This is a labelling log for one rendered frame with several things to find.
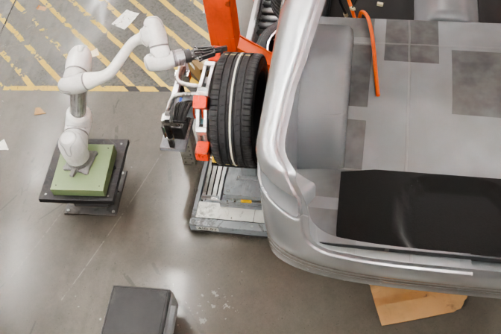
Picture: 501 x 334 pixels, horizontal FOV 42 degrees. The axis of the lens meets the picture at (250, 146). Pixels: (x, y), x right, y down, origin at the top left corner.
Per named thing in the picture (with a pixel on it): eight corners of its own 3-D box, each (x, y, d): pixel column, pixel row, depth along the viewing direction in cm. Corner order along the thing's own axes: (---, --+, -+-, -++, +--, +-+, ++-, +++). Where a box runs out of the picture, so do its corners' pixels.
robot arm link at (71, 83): (78, 82, 351) (82, 62, 358) (51, 89, 357) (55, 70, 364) (92, 95, 361) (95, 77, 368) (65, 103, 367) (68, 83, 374)
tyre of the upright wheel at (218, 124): (267, 150, 414) (249, 182, 351) (231, 148, 418) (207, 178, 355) (271, 48, 397) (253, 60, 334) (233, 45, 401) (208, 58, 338)
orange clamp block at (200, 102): (209, 109, 351) (206, 108, 343) (195, 109, 353) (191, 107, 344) (210, 97, 352) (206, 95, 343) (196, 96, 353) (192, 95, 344)
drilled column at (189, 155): (196, 165, 460) (186, 128, 427) (183, 163, 462) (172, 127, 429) (199, 153, 466) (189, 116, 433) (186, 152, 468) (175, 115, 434)
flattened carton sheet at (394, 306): (473, 308, 380) (474, 306, 377) (381, 326, 379) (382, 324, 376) (455, 263, 398) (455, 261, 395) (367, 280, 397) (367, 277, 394)
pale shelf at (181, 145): (186, 152, 415) (185, 149, 413) (160, 150, 418) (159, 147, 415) (198, 101, 440) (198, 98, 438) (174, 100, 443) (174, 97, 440)
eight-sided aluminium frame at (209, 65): (215, 172, 384) (202, 114, 341) (204, 171, 385) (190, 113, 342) (230, 103, 416) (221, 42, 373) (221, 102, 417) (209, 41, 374)
